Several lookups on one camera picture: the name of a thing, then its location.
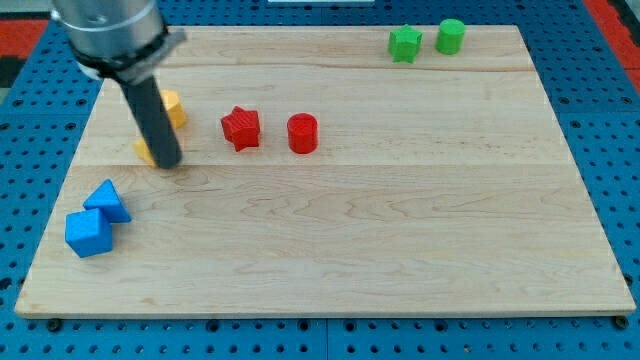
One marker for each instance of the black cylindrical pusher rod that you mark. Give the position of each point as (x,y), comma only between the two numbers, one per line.
(146,105)

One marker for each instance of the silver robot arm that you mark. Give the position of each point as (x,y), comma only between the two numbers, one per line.
(125,40)

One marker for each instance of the blue cube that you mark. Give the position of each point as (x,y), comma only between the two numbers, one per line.
(88,233)

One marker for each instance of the wooden board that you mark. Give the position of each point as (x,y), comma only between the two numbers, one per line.
(439,188)

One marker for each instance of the yellow block upper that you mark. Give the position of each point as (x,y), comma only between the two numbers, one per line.
(174,108)

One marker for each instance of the yellow block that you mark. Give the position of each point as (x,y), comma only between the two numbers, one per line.
(142,151)
(174,108)

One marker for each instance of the yellow block lower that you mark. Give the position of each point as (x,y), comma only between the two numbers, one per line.
(142,151)

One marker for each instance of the red star block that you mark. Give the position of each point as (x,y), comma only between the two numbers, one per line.
(241,127)

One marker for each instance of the blue triangular prism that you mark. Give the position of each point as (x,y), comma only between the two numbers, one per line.
(106,199)

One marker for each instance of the red cylinder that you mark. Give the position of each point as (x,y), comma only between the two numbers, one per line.
(302,129)

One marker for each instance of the green star block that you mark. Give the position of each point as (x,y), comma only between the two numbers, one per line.
(404,43)

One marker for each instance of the green cylinder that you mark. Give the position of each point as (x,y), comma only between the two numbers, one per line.
(450,36)

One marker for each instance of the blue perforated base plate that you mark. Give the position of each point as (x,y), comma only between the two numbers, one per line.
(591,88)

